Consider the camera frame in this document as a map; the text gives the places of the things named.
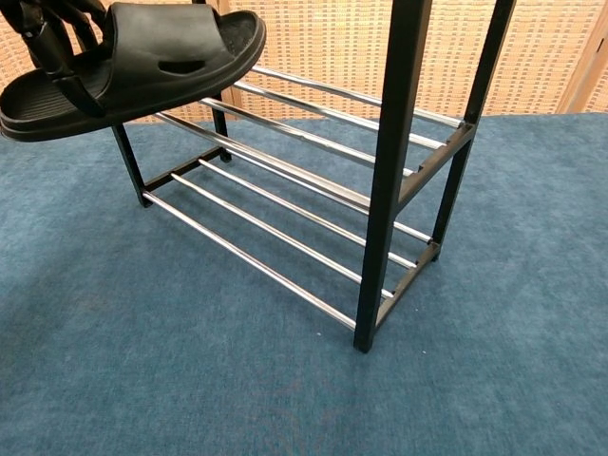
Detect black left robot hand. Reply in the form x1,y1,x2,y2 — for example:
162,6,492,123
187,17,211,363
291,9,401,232
0,0,111,120

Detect black rubber slide sandal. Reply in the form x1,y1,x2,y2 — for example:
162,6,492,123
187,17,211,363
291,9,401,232
0,2,267,143

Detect black shoe rack chrome bars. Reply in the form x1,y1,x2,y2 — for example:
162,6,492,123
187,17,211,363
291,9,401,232
111,0,518,354

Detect woven rattan folding screen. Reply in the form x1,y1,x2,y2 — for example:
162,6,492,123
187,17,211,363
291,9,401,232
0,0,608,125

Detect blue carpet mat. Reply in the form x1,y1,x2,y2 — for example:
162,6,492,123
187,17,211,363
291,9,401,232
0,110,608,456

